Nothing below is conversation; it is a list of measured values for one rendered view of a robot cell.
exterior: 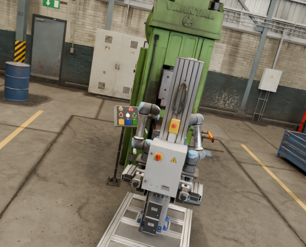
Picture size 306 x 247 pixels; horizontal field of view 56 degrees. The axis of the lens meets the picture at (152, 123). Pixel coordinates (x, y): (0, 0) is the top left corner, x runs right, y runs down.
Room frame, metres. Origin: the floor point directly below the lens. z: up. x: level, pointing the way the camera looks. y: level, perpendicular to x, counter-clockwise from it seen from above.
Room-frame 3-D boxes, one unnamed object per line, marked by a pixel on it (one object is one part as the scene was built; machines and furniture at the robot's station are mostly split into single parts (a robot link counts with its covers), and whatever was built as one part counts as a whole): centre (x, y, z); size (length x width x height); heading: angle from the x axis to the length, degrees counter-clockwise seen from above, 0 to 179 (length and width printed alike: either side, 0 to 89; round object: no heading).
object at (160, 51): (4.32, 0.18, 1.15); 0.44 x 0.26 x 2.30; 6
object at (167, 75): (4.21, -0.17, 1.56); 0.42 x 0.39 x 0.40; 6
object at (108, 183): (3.85, 0.40, 0.05); 0.22 x 0.22 x 0.09; 6
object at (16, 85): (7.10, 3.59, 0.44); 0.59 x 0.59 x 0.88
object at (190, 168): (3.01, -0.51, 0.87); 0.15 x 0.15 x 0.10
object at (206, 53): (4.39, -0.49, 1.15); 0.44 x 0.26 x 2.30; 6
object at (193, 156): (3.01, -0.51, 0.98); 0.13 x 0.12 x 0.14; 142
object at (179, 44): (4.36, -0.16, 2.06); 0.44 x 0.41 x 0.47; 6
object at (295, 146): (6.34, -3.66, 0.36); 1.20 x 0.80 x 0.72; 13
